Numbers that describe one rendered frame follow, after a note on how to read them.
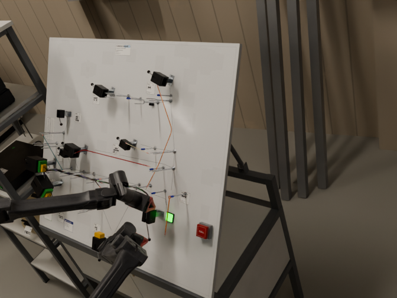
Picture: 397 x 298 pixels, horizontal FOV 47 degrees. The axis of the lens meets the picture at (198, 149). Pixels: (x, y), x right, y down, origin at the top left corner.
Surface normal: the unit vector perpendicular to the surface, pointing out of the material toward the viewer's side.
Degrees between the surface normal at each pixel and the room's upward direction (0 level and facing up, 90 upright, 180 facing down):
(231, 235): 0
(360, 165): 0
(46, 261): 0
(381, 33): 90
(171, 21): 90
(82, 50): 54
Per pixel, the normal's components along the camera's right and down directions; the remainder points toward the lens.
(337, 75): -0.44, 0.64
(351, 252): -0.27, -0.76
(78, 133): -0.60, 0.05
